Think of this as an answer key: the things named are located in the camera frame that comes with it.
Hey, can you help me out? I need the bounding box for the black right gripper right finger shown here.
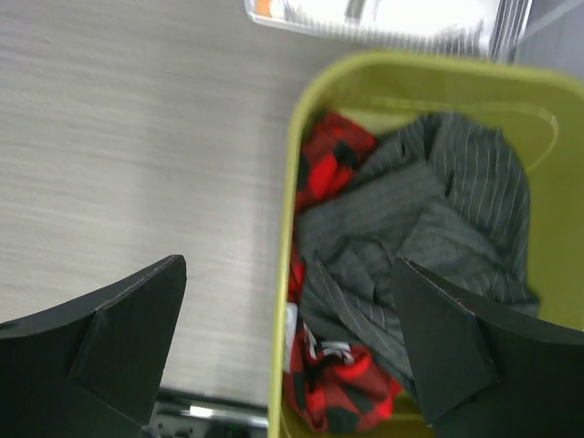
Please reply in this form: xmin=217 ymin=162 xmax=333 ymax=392
xmin=392 ymin=259 xmax=583 ymax=437

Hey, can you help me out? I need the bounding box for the red black plaid shirt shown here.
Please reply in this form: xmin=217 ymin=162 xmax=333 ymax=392
xmin=283 ymin=112 xmax=401 ymax=434

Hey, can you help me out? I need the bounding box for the white wire shelf rack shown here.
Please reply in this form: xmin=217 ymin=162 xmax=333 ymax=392
xmin=244 ymin=0 xmax=532 ymax=62

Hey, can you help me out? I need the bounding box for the grey pinstriped long sleeve shirt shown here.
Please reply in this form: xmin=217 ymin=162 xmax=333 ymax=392
xmin=296 ymin=113 xmax=539 ymax=393

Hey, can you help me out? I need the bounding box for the olive green plastic bin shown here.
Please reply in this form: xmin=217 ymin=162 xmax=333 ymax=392
xmin=267 ymin=50 xmax=583 ymax=437

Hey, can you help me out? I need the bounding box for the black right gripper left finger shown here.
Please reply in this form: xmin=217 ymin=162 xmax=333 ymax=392
xmin=1 ymin=255 xmax=186 ymax=437

